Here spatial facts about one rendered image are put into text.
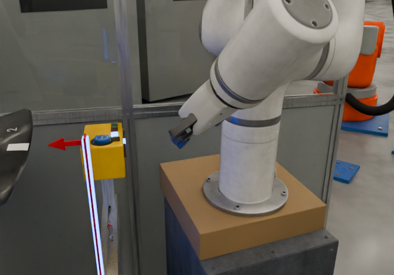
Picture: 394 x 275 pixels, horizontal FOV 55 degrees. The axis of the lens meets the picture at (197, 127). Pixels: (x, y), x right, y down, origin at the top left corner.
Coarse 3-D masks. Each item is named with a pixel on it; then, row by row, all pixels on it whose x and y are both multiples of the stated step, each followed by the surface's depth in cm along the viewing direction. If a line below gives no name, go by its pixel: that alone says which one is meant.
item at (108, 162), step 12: (84, 132) 99; (96, 132) 99; (108, 132) 99; (120, 132) 99; (96, 144) 91; (108, 144) 92; (120, 144) 92; (96, 156) 91; (108, 156) 92; (120, 156) 92; (84, 168) 92; (96, 168) 92; (108, 168) 93; (120, 168) 93; (84, 180) 93; (96, 180) 93
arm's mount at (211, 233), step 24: (168, 168) 95; (192, 168) 95; (216, 168) 96; (168, 192) 92; (192, 192) 85; (288, 192) 86; (312, 192) 86; (192, 216) 77; (216, 216) 78; (240, 216) 78; (264, 216) 78; (288, 216) 79; (312, 216) 82; (192, 240) 78; (216, 240) 74; (240, 240) 77; (264, 240) 79
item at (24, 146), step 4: (12, 144) 63; (16, 144) 64; (20, 144) 64; (24, 144) 64; (28, 144) 64; (8, 148) 63; (12, 148) 63; (16, 148) 63; (20, 148) 63; (24, 148) 63
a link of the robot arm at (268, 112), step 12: (288, 84) 72; (276, 96) 72; (252, 108) 72; (264, 108) 72; (276, 108) 74; (228, 120) 76; (240, 120) 74; (252, 120) 73; (264, 120) 73; (276, 120) 75
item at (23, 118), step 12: (24, 108) 72; (0, 120) 69; (12, 120) 69; (24, 120) 69; (0, 132) 66; (24, 132) 66; (0, 144) 63; (0, 156) 61; (12, 156) 61; (24, 156) 62; (0, 168) 59; (12, 168) 60; (0, 180) 58; (12, 180) 58; (0, 192) 56; (0, 204) 55
